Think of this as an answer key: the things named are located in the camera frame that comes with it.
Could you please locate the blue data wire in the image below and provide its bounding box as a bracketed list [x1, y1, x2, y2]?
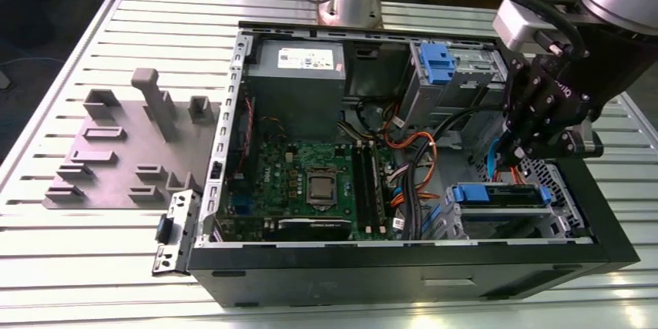
[485, 136, 509, 184]

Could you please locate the metal CPU socket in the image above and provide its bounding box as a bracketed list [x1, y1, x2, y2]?
[303, 165, 344, 213]

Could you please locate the green motherboard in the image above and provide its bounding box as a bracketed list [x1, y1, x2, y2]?
[215, 139, 408, 243]

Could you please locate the thin red wire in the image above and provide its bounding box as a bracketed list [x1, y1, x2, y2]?
[239, 94, 258, 180]

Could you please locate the orange yellow wire bundle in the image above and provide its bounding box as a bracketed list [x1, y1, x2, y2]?
[384, 130, 441, 210]

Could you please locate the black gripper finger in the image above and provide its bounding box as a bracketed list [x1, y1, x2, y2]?
[522, 112, 566, 160]
[501, 55, 542, 170]

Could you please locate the black cable bundle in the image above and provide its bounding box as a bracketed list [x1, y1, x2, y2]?
[401, 103, 509, 240]

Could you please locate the black graphics card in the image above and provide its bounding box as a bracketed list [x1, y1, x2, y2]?
[262, 217, 354, 243]

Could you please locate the silver CPU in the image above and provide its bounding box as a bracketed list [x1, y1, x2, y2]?
[307, 176, 338, 197]

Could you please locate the grey power supply unit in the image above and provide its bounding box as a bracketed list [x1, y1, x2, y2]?
[245, 39, 348, 143]

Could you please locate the silver expansion slot bracket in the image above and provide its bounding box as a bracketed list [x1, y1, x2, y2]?
[151, 188, 202, 278]

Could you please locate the black RAM slot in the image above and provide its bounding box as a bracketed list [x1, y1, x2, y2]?
[353, 143, 373, 232]
[369, 143, 388, 230]

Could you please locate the grey parts rack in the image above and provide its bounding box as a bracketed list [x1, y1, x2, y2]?
[43, 66, 226, 210]

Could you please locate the blue plastic drive latch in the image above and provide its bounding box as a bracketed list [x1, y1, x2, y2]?
[420, 42, 458, 86]

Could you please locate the black open PC case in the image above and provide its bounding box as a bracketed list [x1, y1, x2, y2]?
[187, 19, 642, 309]

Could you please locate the orange red disk power wire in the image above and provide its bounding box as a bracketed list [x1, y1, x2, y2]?
[506, 165, 530, 188]

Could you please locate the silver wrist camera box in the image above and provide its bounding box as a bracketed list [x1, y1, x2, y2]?
[492, 0, 562, 53]

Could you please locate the grey metal drive cage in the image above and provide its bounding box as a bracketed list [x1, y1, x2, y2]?
[400, 40, 509, 129]

